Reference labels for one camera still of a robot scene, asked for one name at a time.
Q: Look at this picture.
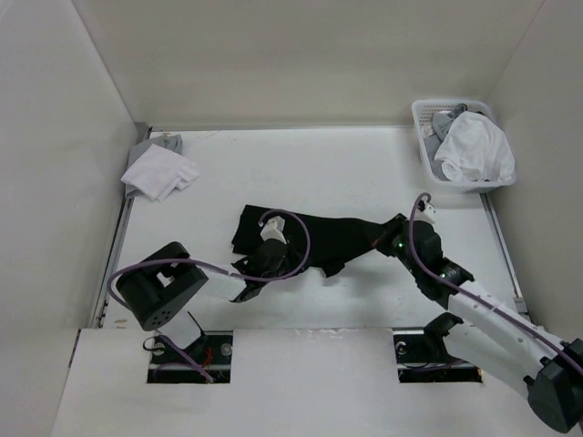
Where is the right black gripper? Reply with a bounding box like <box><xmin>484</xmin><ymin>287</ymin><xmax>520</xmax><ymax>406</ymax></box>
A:
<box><xmin>363</xmin><ymin>213</ymin><xmax>422</xmax><ymax>277</ymax></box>

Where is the black tank top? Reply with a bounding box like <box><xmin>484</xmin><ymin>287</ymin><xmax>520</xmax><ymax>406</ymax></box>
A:
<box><xmin>231</xmin><ymin>205</ymin><xmax>389</xmax><ymax>277</ymax></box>

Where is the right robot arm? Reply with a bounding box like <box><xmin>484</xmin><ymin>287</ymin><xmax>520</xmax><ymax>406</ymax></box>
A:
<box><xmin>373</xmin><ymin>215</ymin><xmax>582</xmax><ymax>433</ymax></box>

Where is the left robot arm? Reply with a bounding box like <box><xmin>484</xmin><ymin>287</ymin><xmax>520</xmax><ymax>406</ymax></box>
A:
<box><xmin>111</xmin><ymin>239</ymin><xmax>302</xmax><ymax>363</ymax></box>

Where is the white tank top in basket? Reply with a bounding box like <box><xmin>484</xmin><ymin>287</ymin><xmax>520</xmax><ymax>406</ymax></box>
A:
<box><xmin>435</xmin><ymin>111</ymin><xmax>516</xmax><ymax>183</ymax></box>

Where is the grey tank top in basket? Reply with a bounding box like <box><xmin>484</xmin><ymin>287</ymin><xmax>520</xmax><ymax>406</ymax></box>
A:
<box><xmin>422</xmin><ymin>103</ymin><xmax>468</xmax><ymax>142</ymax></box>

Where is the folded white tank top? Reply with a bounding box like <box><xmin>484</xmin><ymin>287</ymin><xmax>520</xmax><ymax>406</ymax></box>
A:
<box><xmin>121</xmin><ymin>145</ymin><xmax>199</xmax><ymax>202</ymax></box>

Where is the folded grey tank top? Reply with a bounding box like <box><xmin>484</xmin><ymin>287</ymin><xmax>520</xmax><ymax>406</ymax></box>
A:
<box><xmin>123</xmin><ymin>135</ymin><xmax>183</xmax><ymax>198</ymax></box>

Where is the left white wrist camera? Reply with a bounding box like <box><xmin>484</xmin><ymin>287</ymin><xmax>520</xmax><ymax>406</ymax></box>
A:
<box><xmin>260</xmin><ymin>216</ymin><xmax>287</xmax><ymax>245</ymax></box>

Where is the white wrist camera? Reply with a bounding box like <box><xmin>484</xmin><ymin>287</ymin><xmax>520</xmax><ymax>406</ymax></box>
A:
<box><xmin>260</xmin><ymin>216</ymin><xmax>287</xmax><ymax>245</ymax></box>
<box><xmin>415</xmin><ymin>200</ymin><xmax>436</xmax><ymax>224</ymax></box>

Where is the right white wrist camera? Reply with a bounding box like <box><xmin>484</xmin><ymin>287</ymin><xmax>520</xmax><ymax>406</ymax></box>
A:
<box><xmin>415</xmin><ymin>200</ymin><xmax>436</xmax><ymax>224</ymax></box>

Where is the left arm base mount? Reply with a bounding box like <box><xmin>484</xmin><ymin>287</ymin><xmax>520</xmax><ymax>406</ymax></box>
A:
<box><xmin>142</xmin><ymin>330</ymin><xmax>233</xmax><ymax>385</ymax></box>

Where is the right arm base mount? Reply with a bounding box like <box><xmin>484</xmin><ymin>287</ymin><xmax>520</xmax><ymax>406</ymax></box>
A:
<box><xmin>393</xmin><ymin>329</ymin><xmax>483</xmax><ymax>383</ymax></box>

